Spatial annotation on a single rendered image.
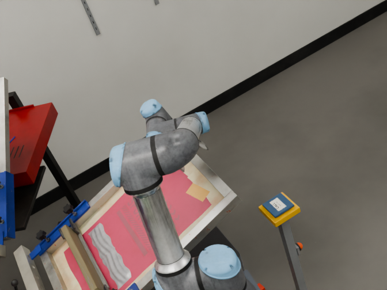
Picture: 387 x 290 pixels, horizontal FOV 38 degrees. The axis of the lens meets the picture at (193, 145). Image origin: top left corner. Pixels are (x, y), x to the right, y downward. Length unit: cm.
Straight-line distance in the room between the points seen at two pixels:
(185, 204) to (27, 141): 129
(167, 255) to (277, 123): 285
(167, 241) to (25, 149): 164
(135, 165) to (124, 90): 280
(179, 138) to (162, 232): 29
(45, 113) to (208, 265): 191
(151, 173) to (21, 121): 197
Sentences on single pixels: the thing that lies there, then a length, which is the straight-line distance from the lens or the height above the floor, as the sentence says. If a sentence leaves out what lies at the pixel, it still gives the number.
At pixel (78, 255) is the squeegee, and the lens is 228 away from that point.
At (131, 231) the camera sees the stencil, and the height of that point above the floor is 116.
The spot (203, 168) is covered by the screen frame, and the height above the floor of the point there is 131.
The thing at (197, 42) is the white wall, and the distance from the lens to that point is 445.
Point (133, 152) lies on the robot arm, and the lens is 155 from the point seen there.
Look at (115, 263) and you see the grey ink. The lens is 227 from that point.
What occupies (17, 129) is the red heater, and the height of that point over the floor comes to 110.
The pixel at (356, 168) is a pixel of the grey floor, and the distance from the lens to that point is 395.
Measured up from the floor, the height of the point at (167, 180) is 124.
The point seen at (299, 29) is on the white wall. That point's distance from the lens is 497.
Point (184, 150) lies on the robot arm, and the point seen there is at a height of 178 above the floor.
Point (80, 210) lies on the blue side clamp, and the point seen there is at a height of 117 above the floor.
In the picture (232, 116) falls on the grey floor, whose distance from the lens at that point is 463.
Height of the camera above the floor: 274
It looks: 38 degrees down
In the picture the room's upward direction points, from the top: 21 degrees counter-clockwise
